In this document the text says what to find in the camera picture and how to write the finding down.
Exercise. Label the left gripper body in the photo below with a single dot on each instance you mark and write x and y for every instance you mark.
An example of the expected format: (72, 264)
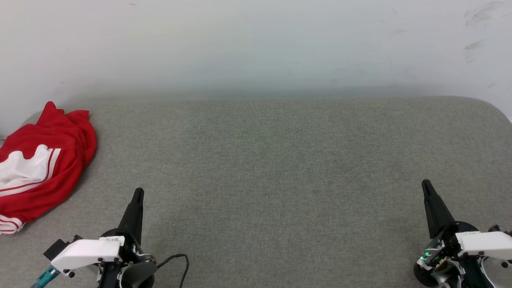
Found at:
(130, 251)

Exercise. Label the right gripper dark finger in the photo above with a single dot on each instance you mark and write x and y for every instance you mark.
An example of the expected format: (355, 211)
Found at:
(436, 212)

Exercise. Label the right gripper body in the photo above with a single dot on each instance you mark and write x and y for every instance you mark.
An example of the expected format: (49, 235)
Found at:
(432, 256)

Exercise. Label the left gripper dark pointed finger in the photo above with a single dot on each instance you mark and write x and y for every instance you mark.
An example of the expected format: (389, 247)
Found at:
(134, 216)

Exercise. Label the red and white basketball jersey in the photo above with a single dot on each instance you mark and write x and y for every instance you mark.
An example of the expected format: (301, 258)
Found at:
(60, 140)

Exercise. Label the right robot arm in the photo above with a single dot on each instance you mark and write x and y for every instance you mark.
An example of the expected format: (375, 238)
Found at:
(472, 276)

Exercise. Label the white paper label tag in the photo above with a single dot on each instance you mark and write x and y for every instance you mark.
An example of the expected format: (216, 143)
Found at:
(112, 240)

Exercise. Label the left white camera bracket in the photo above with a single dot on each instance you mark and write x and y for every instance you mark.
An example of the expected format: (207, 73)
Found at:
(86, 252)

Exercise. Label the right black wrist camera box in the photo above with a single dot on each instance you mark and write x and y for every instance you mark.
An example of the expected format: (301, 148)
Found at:
(498, 230)

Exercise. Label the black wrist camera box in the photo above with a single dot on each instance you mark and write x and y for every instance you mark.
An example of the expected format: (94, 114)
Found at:
(58, 248)
(498, 230)

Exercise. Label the left black wrist camera box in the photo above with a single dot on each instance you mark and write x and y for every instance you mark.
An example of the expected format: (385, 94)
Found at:
(58, 248)

